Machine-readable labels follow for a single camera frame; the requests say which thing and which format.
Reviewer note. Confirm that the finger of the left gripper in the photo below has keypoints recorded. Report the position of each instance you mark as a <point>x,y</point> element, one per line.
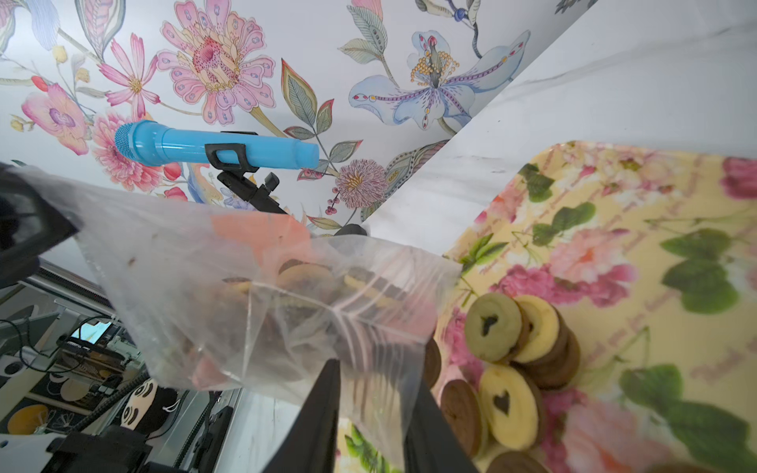
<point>29,227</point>

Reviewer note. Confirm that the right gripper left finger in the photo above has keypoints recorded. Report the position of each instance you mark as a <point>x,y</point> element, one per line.
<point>310,445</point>

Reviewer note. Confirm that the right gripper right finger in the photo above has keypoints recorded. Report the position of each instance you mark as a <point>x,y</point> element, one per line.
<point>429,445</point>

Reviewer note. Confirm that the ziploc bag round cookies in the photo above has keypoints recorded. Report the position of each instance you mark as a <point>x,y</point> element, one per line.
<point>218,298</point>

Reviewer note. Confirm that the poured round cookies pile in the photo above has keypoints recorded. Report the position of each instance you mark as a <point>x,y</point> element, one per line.
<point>508,378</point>

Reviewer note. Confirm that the blue microphone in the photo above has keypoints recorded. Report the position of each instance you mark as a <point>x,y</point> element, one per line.
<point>154,145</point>

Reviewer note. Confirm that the black microphone stand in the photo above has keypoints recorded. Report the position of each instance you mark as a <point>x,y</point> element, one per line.
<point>236,177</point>

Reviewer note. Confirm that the floral yellow tray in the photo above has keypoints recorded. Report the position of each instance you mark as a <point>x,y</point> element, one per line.
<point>650,259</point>

